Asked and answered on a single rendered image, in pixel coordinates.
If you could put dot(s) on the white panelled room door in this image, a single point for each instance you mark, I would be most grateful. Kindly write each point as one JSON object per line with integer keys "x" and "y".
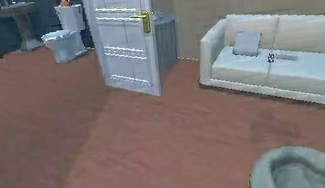
{"x": 124, "y": 39}

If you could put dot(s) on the grey square cushion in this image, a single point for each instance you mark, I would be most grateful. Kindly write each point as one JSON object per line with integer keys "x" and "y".
{"x": 246, "y": 43}

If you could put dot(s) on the small red black object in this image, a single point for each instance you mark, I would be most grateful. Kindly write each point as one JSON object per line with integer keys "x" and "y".
{"x": 270, "y": 57}

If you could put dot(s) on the white toilet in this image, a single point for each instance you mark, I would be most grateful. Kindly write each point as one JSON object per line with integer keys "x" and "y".
{"x": 65, "y": 33}

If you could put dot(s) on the orange object on cistern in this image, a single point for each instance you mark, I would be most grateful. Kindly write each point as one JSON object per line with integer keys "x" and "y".
{"x": 64, "y": 2}

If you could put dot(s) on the white sofa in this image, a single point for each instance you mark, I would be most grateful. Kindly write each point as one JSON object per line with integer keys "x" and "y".
{"x": 303, "y": 77}

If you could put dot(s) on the grey sink tap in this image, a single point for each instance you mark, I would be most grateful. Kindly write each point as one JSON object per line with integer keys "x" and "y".
{"x": 5, "y": 2}

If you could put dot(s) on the grey pedestal sink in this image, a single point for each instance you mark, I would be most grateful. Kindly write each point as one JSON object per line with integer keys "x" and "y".
{"x": 20, "y": 19}

